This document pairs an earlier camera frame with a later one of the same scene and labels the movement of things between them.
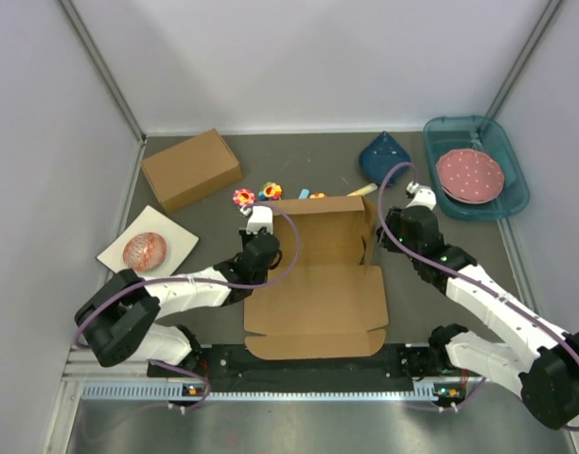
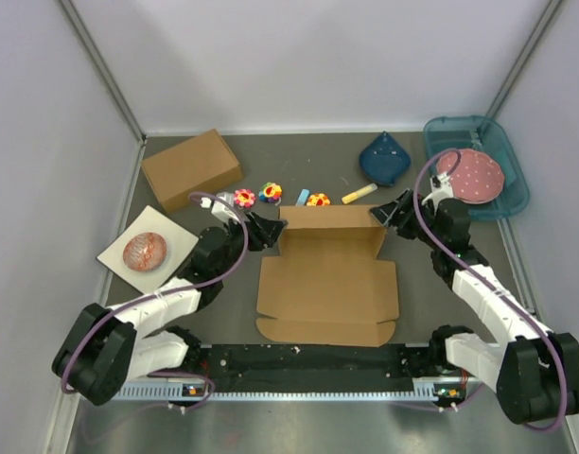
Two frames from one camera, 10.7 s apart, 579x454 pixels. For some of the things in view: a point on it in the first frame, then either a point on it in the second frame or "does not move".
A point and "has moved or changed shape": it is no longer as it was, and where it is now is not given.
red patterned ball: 145,251 does not move
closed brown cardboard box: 192,170 does not move
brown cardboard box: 324,297 has moved or changed shape
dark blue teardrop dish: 380,156 does not move
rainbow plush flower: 271,190 does not move
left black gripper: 245,236 to 263,233
